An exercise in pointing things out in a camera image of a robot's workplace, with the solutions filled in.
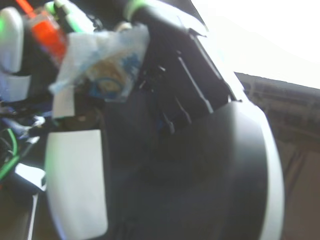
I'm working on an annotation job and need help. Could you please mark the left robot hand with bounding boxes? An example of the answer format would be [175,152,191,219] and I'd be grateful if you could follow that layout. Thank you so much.
[44,0,286,240]

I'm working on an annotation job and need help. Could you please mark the blue white snack packet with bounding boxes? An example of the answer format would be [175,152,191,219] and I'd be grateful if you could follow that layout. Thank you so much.
[48,24,151,104]

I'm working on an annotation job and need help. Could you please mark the orange plastic tool with handle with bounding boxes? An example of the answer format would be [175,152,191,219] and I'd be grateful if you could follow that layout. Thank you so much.
[14,0,70,67]

